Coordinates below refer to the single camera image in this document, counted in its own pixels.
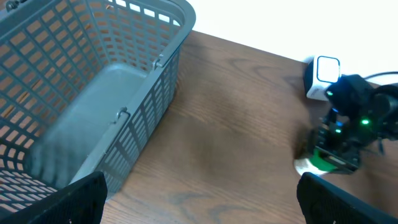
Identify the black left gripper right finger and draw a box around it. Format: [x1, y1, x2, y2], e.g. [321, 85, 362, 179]
[297, 172, 397, 224]

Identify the green lidded white jar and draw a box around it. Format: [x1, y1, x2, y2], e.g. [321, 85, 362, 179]
[293, 151, 336, 175]

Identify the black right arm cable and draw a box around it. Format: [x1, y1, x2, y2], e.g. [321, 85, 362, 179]
[363, 70, 398, 80]

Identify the grey plastic mesh basket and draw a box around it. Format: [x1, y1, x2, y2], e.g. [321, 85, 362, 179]
[1, 0, 196, 217]

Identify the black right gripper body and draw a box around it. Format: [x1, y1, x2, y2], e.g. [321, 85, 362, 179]
[306, 118, 373, 174]

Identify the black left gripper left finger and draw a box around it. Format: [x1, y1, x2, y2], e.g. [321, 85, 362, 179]
[1, 171, 108, 224]

